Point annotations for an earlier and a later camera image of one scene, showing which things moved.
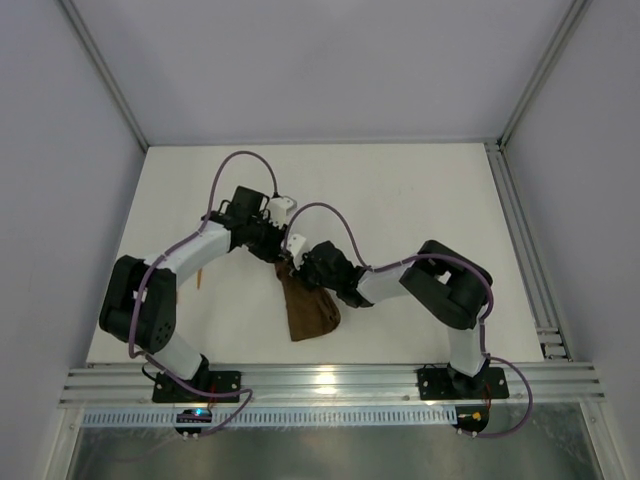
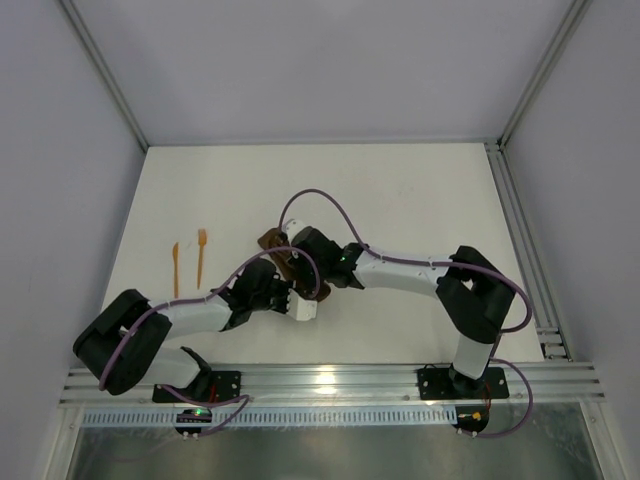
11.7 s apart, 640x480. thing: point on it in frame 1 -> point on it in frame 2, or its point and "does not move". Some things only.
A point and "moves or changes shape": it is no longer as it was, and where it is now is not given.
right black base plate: x=445 y=384 does not move
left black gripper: x=273 y=248 -> x=280 y=301
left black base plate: x=169 y=390 does not move
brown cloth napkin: x=311 y=312 moves or changes shape
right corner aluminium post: x=578 y=9 does not move
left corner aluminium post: x=102 y=68 does not move
